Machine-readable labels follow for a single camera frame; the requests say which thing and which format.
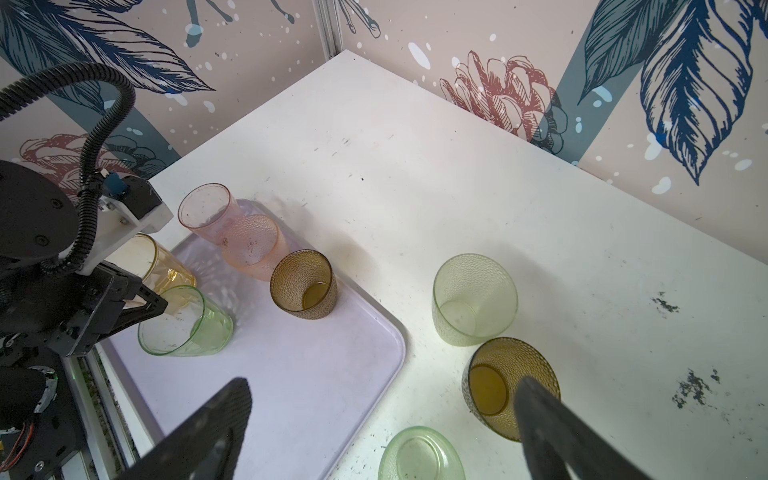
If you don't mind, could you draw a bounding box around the yellow glass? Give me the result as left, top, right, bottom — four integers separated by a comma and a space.
107, 233, 197, 295

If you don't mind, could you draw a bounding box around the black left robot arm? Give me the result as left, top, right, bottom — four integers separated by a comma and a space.
1, 62, 171, 479

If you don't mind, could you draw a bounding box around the brown tall glass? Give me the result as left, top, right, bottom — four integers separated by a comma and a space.
462, 337, 561, 442

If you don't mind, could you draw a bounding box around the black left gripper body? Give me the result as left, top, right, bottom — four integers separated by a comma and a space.
1, 262, 144, 357

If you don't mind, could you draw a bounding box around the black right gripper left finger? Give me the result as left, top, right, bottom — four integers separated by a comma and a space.
120, 377, 252, 480

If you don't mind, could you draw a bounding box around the pink glass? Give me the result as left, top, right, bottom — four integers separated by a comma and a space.
222, 215, 290, 282
177, 183, 244, 246

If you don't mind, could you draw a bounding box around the lilac plastic tray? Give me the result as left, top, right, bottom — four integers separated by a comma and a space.
99, 234, 406, 479

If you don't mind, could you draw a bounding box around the small green glass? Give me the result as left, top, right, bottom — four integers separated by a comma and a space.
137, 285, 234, 357

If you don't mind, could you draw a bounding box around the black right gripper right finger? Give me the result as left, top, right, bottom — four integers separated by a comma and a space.
514, 376, 648, 479

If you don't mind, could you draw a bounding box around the pale green short glass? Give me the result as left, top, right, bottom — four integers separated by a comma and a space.
378, 426, 466, 480

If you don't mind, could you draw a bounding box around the pale green frosted glass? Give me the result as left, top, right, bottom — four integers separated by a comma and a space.
431, 253, 519, 346

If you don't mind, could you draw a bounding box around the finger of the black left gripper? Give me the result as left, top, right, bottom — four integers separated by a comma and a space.
110, 287, 168, 335

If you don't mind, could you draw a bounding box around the olive amber glass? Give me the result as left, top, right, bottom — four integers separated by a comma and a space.
269, 249, 338, 320

